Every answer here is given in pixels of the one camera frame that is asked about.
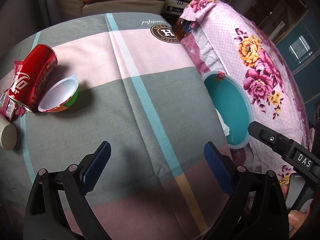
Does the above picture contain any teal plastic basin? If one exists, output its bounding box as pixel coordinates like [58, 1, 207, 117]
[201, 71, 255, 148]

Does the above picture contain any red soda can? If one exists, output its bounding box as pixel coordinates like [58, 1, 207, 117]
[8, 44, 58, 113]

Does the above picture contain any grey curtain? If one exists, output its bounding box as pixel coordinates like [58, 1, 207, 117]
[35, 0, 60, 27]

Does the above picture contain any person's right hand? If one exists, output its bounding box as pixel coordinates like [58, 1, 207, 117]
[280, 184, 312, 233]

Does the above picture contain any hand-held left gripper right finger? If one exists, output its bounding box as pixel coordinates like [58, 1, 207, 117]
[202, 141, 292, 240]

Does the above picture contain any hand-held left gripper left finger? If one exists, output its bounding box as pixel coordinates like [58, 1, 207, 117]
[24, 141, 112, 240]

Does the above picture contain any green jelly cup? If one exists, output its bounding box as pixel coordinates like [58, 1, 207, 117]
[37, 74, 80, 113]

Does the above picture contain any pink plastic wrapper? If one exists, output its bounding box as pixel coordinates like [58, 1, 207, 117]
[10, 60, 32, 117]

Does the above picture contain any small silver snack packet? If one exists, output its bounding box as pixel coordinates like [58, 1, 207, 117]
[0, 90, 16, 120]

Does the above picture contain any strawberry milk can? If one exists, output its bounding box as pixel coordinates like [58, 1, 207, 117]
[0, 115, 17, 151]

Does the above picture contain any dark wooden cabinet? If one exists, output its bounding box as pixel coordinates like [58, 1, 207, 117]
[244, 0, 320, 105]

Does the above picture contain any white tissue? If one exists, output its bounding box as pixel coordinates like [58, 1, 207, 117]
[215, 109, 230, 137]

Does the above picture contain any plaid bed sheet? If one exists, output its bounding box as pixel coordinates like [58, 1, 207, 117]
[0, 12, 253, 240]

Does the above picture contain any pink floral quilt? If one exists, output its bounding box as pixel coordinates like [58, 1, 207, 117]
[176, 0, 315, 188]

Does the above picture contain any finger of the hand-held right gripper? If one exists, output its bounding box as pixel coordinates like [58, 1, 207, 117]
[248, 121, 285, 157]

